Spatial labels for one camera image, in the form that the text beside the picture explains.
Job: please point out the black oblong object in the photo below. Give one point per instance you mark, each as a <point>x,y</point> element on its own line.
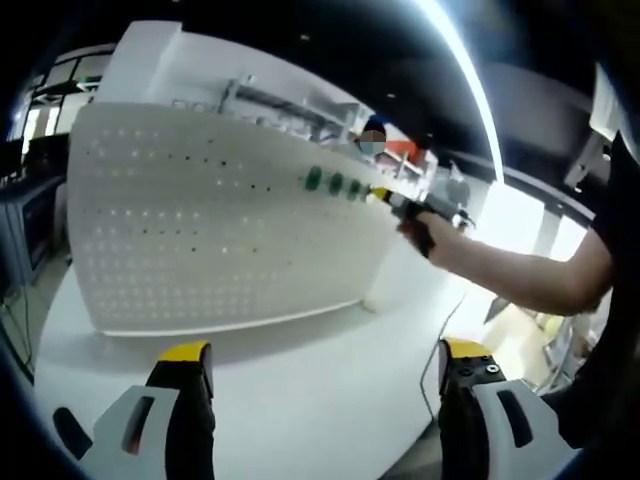
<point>70,430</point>

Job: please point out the ceiling light strip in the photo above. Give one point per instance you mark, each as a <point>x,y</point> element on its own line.
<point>480,75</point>

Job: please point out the person's right hand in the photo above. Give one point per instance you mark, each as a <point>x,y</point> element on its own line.
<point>455,245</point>

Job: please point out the black monitor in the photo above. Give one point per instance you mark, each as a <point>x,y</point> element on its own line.
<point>47,155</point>

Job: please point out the white pegboard mounting plate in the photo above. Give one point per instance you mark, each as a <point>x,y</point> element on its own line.
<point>200,280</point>

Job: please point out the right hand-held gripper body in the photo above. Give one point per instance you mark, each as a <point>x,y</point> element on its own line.
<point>420,215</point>

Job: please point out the person's dark shirt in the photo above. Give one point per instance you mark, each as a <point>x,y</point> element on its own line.
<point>620,200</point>

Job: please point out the grey metal shelf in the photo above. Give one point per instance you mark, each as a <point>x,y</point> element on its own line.
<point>280,100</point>

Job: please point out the shelf with red items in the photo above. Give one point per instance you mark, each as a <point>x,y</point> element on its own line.
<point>405,150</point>

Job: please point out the grey cabinet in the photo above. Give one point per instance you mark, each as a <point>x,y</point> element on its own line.
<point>40,225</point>

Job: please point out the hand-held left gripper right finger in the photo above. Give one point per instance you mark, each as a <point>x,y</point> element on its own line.
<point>460,425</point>

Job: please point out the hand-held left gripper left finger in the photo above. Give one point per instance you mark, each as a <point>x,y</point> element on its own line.
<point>190,425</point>

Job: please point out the hanging ceiling panel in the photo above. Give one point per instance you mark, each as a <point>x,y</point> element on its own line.
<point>595,125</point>

